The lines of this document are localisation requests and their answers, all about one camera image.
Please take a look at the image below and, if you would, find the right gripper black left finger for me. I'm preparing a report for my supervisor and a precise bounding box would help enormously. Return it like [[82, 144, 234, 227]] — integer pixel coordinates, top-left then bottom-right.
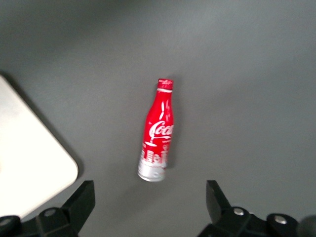
[[0, 180, 96, 237]]

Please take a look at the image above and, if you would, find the red Coca-Cola aluminium bottle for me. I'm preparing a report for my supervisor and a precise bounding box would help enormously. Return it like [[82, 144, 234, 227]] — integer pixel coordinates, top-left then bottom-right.
[[137, 78, 175, 183]]

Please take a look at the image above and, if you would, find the beige plastic tray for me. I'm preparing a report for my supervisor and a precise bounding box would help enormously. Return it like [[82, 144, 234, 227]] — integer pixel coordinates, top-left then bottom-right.
[[0, 74, 79, 219]]

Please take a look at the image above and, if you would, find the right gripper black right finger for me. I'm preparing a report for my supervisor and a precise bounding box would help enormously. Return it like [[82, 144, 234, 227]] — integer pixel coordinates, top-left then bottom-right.
[[197, 180, 301, 237]]

